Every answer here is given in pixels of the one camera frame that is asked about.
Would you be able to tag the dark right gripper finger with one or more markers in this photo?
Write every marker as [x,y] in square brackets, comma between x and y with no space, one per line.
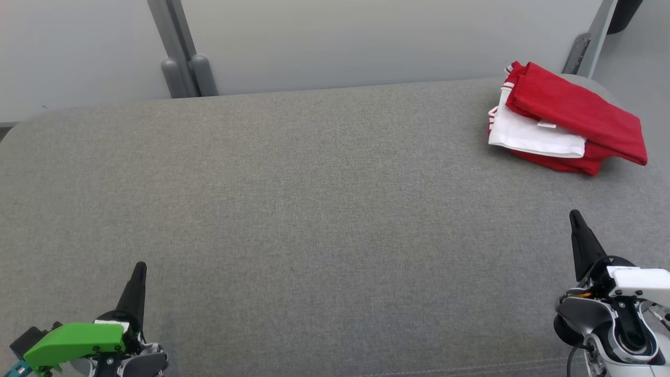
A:
[583,246]

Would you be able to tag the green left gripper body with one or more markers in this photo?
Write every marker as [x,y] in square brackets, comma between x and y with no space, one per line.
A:
[73,340]

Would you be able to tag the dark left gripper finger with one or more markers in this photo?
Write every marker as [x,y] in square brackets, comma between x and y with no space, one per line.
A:
[135,298]

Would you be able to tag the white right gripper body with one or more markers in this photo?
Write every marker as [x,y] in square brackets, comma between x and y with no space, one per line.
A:
[644,285]

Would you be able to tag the red shorts with white stripes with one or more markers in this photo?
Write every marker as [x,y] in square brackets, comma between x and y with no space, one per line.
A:
[576,165]

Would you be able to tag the red jersey with white sleeves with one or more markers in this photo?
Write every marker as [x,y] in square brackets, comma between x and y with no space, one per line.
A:
[576,110]

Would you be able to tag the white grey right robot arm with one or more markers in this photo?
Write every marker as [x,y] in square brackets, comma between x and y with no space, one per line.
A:
[602,324]

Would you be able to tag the black round bin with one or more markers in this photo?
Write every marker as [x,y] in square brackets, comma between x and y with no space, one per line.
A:
[625,13]

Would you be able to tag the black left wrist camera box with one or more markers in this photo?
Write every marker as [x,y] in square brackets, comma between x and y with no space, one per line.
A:
[26,340]

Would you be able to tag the grey partition edge post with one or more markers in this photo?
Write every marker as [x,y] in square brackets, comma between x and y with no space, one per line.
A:
[591,42]

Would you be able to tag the grey partition hinge post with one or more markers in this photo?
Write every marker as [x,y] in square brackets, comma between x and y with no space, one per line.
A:
[183,52]

